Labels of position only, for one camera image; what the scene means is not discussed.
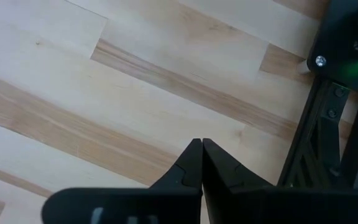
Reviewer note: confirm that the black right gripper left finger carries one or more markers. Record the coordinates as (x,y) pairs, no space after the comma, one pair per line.
(154,205)

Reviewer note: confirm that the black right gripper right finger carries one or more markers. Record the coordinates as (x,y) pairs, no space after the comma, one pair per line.
(259,205)

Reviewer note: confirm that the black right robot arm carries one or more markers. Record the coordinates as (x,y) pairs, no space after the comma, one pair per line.
(346,31)

